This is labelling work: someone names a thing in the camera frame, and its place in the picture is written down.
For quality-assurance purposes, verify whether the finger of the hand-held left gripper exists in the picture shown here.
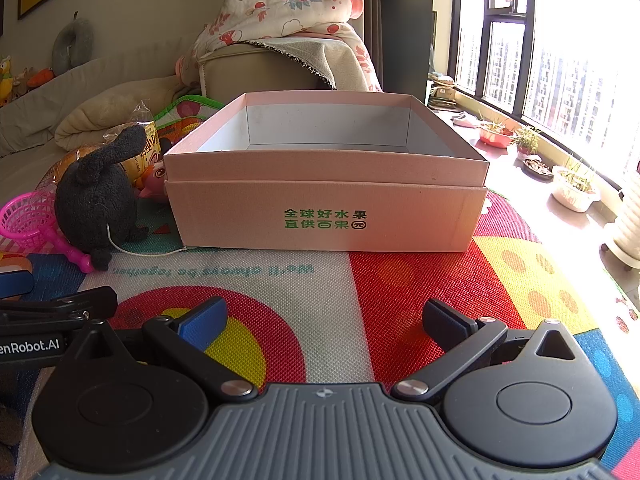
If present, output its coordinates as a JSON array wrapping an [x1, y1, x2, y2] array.
[[0, 269, 35, 302], [0, 286, 119, 322]]

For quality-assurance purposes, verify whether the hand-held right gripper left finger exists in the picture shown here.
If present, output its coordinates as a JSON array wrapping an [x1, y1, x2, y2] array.
[[75, 296, 258, 403]]

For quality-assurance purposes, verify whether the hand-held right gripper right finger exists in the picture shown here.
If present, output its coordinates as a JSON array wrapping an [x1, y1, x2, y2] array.
[[391, 299, 583, 406]]

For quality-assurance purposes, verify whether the pink plastic toy basket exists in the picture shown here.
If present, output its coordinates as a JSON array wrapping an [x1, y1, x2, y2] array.
[[0, 191, 94, 272]]

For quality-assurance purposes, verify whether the black plush toy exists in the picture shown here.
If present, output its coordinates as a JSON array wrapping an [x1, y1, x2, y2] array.
[[54, 124, 151, 273]]

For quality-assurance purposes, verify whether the pink cardboard box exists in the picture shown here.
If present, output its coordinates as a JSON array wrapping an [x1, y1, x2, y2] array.
[[162, 91, 489, 253]]

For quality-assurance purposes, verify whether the clear bag of bread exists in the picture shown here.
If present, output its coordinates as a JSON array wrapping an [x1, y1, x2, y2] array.
[[37, 100, 168, 196]]

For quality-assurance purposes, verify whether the colourful printed play mat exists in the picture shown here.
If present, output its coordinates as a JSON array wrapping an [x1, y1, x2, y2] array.
[[0, 94, 640, 480]]

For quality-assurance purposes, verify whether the dark shallow dish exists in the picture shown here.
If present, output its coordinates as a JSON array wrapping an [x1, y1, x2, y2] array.
[[522, 157, 556, 179]]

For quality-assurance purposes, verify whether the white bowl planter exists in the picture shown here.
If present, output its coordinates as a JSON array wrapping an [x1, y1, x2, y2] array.
[[551, 159, 602, 214]]

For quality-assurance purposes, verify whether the red plant pot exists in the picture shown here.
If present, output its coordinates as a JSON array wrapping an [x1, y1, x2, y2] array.
[[477, 112, 517, 149]]

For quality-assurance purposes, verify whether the cream duvet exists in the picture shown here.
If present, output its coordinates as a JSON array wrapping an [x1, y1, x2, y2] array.
[[52, 76, 203, 153]]

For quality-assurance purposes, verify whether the small potted plant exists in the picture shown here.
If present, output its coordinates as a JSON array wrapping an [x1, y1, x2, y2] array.
[[510, 125, 542, 157]]

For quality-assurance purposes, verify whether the white ribbed pot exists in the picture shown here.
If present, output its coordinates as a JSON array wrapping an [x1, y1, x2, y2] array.
[[601, 169, 640, 267]]

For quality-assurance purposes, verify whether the yellow green plush toy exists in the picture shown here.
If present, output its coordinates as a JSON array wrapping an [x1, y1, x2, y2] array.
[[0, 55, 14, 107]]

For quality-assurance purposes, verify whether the orange plush toy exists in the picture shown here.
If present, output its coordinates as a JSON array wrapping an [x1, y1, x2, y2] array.
[[27, 66, 55, 89]]

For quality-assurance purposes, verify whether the small cardboard box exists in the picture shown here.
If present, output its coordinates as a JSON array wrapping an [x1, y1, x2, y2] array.
[[429, 84, 459, 105]]

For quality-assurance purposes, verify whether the grey neck pillow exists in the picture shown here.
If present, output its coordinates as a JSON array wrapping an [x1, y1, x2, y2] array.
[[51, 11, 95, 77]]

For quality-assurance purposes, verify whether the beige sofa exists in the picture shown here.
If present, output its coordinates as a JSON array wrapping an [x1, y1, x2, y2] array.
[[0, 35, 351, 173]]

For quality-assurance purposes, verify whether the grey fringed cloth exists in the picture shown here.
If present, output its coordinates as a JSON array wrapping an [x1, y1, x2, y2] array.
[[242, 35, 348, 92]]

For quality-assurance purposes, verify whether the dark curtain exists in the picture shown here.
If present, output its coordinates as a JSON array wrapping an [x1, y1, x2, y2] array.
[[320, 0, 441, 107]]

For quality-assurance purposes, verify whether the floral printed blanket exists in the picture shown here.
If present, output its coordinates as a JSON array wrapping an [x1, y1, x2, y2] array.
[[176, 0, 384, 94]]

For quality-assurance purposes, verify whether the black window frame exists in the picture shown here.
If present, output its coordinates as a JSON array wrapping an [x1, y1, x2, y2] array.
[[435, 0, 640, 181]]

